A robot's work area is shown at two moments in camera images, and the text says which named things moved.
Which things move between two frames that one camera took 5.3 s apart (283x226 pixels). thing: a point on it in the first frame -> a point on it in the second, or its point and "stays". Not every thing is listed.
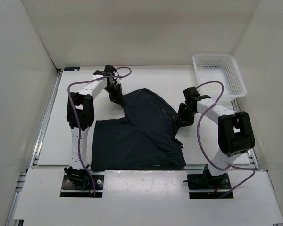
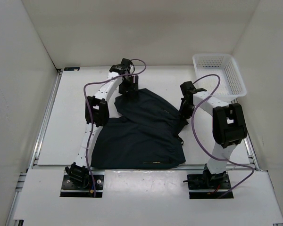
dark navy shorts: (145, 138) stays
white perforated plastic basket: (221, 67) stays
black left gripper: (118, 98) -> (133, 87)
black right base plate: (202, 186) stays
